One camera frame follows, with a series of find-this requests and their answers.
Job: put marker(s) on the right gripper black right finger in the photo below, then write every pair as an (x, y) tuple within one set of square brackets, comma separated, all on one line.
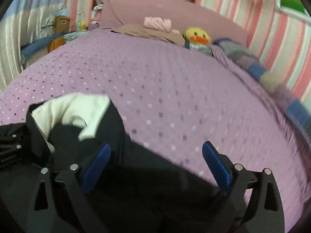
[(252, 200)]

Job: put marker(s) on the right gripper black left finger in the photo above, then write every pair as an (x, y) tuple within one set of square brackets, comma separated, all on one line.
[(59, 203)]

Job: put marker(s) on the black padded winter coat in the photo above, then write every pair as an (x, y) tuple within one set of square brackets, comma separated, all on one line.
[(138, 190)]

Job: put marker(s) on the blue cloth on nightstand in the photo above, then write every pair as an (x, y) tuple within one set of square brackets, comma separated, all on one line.
[(30, 49)]

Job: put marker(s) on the orange wooden nightstand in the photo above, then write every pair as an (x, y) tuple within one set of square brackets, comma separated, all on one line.
[(56, 43)]

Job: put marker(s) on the patchwork folded quilt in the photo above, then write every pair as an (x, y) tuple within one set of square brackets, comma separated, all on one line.
[(284, 98)]

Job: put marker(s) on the cream pleated curtain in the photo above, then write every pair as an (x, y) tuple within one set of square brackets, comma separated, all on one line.
[(18, 30)]

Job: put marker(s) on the purple diamond pattern bedspread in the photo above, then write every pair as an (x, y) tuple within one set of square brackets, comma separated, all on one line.
[(172, 100)]

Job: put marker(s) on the brown cardboard box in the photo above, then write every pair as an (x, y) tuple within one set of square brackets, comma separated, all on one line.
[(61, 24)]

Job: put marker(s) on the brown flat pillow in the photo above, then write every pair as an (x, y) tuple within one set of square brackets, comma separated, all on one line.
[(140, 31)]

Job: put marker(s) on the pink padded headboard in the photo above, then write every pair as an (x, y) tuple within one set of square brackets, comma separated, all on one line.
[(183, 14)]

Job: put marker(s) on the yellow duck plush toy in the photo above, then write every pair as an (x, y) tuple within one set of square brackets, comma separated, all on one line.
[(197, 39)]

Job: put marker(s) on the framed wedding photo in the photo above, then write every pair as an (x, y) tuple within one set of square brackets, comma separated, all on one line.
[(293, 8)]

